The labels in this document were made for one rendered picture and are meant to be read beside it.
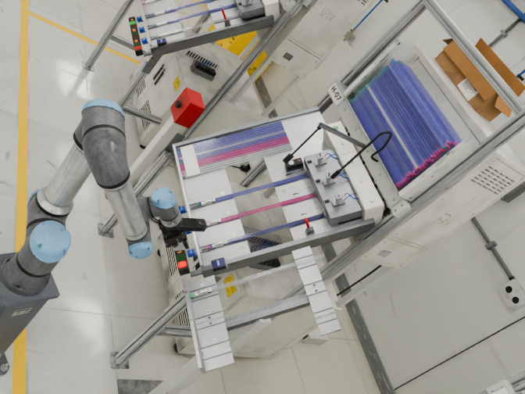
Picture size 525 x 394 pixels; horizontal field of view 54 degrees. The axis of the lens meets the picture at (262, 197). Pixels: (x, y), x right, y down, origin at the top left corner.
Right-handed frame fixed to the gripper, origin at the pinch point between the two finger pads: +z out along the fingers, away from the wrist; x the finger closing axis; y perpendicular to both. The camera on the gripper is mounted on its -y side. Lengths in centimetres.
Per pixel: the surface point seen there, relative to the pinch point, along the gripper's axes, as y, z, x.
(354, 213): -66, 0, 6
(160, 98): 2, 52, -150
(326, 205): -57, -1, 0
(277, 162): -46, 5, -34
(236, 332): -9.2, 12.4, 34.2
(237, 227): -20.6, 4.9, -6.1
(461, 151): -102, -29, 11
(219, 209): -15.6, 4.9, -17.3
